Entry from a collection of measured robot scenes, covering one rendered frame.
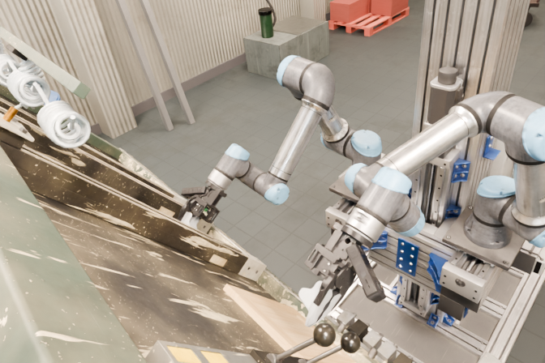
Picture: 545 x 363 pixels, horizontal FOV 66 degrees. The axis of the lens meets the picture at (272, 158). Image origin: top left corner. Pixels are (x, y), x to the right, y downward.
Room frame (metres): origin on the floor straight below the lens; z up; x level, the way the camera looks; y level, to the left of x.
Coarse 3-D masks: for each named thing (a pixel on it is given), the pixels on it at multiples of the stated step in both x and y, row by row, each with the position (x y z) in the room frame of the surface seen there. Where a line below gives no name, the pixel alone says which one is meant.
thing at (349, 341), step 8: (344, 336) 0.45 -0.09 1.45; (352, 336) 0.45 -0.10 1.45; (344, 344) 0.44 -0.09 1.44; (352, 344) 0.43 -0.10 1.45; (360, 344) 0.44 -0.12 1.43; (328, 352) 0.44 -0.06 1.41; (352, 352) 0.43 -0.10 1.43; (304, 360) 0.45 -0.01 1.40; (312, 360) 0.44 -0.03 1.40; (320, 360) 0.44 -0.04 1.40
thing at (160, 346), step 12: (156, 348) 0.32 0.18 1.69; (168, 348) 0.32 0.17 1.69; (192, 348) 0.34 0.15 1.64; (204, 348) 0.36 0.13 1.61; (156, 360) 0.31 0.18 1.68; (168, 360) 0.30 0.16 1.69; (204, 360) 0.33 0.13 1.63; (228, 360) 0.36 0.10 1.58; (240, 360) 0.37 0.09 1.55; (252, 360) 0.39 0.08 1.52
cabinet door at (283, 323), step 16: (224, 288) 0.78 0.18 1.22; (240, 288) 0.81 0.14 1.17; (240, 304) 0.72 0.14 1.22; (256, 304) 0.76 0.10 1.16; (272, 304) 0.84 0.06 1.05; (256, 320) 0.67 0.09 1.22; (272, 320) 0.70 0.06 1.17; (288, 320) 0.77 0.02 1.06; (304, 320) 0.85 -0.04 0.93; (272, 336) 0.61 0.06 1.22; (288, 336) 0.63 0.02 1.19; (304, 336) 0.70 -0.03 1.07; (304, 352) 0.58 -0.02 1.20; (320, 352) 0.63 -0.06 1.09; (336, 352) 0.70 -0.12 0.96
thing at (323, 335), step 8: (320, 328) 0.41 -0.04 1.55; (328, 328) 0.41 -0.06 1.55; (320, 336) 0.40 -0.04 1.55; (328, 336) 0.40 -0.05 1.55; (304, 344) 0.40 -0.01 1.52; (320, 344) 0.39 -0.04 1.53; (328, 344) 0.39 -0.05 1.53; (288, 352) 0.40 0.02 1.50; (272, 360) 0.40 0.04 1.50; (280, 360) 0.40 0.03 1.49
